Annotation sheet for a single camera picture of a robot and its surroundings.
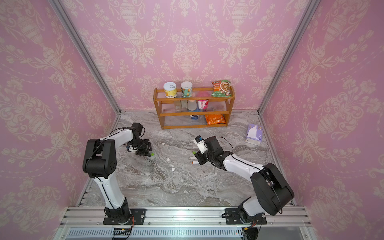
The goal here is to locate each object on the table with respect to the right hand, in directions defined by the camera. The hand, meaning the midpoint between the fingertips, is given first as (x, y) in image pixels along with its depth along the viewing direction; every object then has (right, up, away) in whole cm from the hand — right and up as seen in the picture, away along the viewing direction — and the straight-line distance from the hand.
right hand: (196, 153), depth 88 cm
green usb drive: (-2, +1, 0) cm, 2 cm away
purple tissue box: (+39, +10, +12) cm, 42 cm away
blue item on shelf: (-1, +23, +24) cm, 33 cm away
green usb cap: (-29, -2, +9) cm, 30 cm away
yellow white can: (-15, +37, -3) cm, 40 cm away
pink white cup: (+4, +30, +9) cm, 32 cm away
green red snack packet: (+15, +38, -1) cm, 41 cm away
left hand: (-28, +1, +9) cm, 30 cm away
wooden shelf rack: (+3, +27, +21) cm, 35 cm away
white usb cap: (-14, -10, +2) cm, 18 cm away
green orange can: (-6, +38, -3) cm, 38 cm away
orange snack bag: (+13, +21, +22) cm, 33 cm away
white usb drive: (-2, -4, +6) cm, 8 cm away
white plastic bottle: (-3, +30, +11) cm, 32 cm away
